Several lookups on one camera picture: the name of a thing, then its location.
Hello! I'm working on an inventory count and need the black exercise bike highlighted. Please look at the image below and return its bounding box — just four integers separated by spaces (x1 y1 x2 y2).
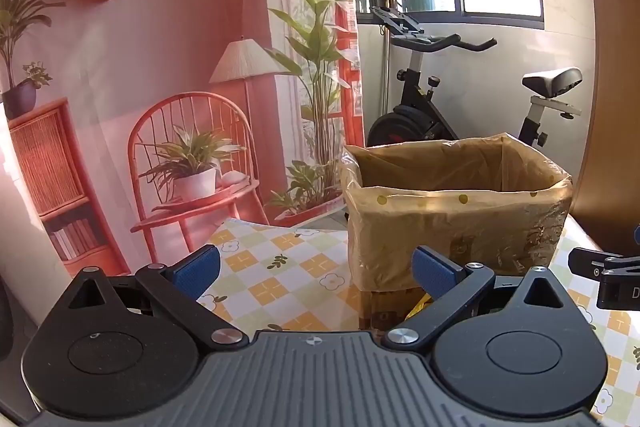
366 5 584 154

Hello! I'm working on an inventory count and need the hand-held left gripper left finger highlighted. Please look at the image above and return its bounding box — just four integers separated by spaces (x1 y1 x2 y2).
64 245 250 352

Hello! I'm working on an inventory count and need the checkered floral tablecloth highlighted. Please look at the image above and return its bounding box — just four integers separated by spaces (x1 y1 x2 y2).
194 207 640 427

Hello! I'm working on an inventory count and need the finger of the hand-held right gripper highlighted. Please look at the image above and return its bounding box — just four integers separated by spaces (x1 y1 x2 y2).
568 247 640 281

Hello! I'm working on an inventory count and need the cardboard box with plastic liner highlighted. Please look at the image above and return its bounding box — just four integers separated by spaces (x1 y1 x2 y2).
340 133 574 334

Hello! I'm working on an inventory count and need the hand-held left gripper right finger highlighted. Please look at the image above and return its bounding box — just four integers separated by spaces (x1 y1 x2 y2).
382 245 578 352

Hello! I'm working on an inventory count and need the brown wooden door panel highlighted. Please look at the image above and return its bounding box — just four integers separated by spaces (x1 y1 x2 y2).
574 0 640 254

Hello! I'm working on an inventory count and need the yellow snack packet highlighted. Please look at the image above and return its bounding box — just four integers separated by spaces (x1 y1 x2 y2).
404 291 437 323

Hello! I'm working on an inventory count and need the printed room wall poster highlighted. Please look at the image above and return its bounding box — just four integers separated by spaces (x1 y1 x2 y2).
0 0 367 360

